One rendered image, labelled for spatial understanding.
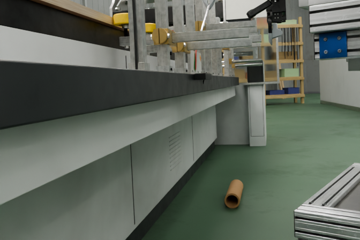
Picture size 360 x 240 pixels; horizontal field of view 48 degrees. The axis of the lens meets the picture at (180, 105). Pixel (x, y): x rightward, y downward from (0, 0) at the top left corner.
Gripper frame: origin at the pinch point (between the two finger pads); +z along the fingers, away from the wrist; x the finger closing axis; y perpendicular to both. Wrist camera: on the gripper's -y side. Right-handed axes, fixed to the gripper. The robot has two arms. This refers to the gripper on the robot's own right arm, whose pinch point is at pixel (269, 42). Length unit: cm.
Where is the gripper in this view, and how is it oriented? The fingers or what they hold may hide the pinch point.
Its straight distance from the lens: 182.5
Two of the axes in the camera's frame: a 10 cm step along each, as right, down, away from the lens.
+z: 0.5, 10.0, 0.5
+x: 2.2, -0.6, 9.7
